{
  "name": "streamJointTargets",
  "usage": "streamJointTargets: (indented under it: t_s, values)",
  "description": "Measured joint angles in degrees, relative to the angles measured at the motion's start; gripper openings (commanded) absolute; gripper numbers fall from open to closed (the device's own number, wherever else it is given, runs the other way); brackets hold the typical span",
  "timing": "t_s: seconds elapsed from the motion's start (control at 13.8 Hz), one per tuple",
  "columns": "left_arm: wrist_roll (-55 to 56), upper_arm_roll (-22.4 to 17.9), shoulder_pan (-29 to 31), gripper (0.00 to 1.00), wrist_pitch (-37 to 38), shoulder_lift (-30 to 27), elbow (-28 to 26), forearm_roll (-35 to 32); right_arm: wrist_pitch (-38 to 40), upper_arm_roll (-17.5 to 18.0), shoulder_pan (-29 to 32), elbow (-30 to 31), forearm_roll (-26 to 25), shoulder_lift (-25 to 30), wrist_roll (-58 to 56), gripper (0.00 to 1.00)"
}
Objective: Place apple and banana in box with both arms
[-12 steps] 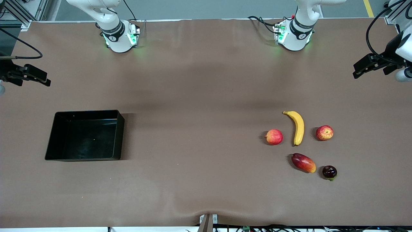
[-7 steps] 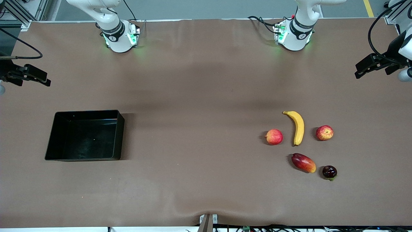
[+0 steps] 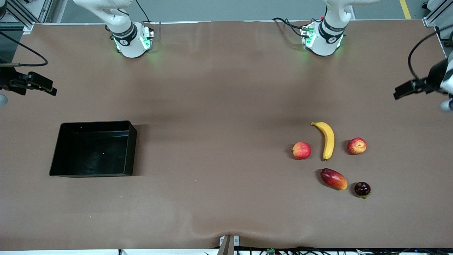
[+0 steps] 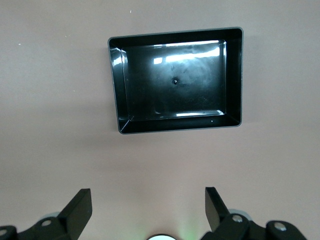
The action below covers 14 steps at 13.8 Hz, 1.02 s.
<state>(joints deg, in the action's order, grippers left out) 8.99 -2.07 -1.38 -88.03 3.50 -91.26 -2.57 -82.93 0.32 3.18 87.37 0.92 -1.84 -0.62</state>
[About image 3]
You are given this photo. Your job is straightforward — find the black plastic box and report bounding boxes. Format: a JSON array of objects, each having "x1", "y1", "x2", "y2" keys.
[{"x1": 49, "y1": 120, "x2": 138, "y2": 177}]

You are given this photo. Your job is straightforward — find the red yellow apple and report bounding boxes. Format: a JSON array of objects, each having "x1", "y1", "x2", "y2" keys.
[{"x1": 347, "y1": 137, "x2": 367, "y2": 155}]

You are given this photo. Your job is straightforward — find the yellow banana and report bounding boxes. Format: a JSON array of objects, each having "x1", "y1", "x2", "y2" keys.
[{"x1": 311, "y1": 121, "x2": 335, "y2": 161}]

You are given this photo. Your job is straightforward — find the red apple left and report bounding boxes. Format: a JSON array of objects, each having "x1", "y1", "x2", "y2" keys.
[{"x1": 291, "y1": 142, "x2": 312, "y2": 160}]

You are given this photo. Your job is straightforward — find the red yellow mango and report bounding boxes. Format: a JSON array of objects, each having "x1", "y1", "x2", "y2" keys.
[{"x1": 320, "y1": 168, "x2": 348, "y2": 191}]

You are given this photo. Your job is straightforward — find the brown table mat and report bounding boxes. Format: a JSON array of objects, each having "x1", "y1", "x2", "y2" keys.
[{"x1": 0, "y1": 19, "x2": 453, "y2": 251}]

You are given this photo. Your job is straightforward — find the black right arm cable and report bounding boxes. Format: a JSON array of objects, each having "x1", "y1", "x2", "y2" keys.
[{"x1": 0, "y1": 31, "x2": 48, "y2": 68}]

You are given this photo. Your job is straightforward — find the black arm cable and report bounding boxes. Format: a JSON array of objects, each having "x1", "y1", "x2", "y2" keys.
[
  {"x1": 0, "y1": 31, "x2": 48, "y2": 68},
  {"x1": 408, "y1": 31, "x2": 443, "y2": 81}
]

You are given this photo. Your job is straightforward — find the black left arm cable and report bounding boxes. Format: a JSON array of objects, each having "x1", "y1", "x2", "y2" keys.
[{"x1": 408, "y1": 31, "x2": 443, "y2": 81}]

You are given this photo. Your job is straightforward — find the aluminium frame profile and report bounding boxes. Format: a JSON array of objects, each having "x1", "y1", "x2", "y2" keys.
[
  {"x1": 0, "y1": 0, "x2": 54, "y2": 34},
  {"x1": 422, "y1": 0, "x2": 453, "y2": 28}
]

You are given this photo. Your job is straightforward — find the black right base cable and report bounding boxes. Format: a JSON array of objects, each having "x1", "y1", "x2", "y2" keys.
[{"x1": 134, "y1": 0, "x2": 151, "y2": 24}]

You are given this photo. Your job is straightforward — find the black left base cables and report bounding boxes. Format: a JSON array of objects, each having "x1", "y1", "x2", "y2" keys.
[{"x1": 272, "y1": 17, "x2": 309, "y2": 38}]

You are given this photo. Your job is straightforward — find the metal table edge bracket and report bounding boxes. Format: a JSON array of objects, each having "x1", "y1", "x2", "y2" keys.
[{"x1": 217, "y1": 235, "x2": 240, "y2": 255}]

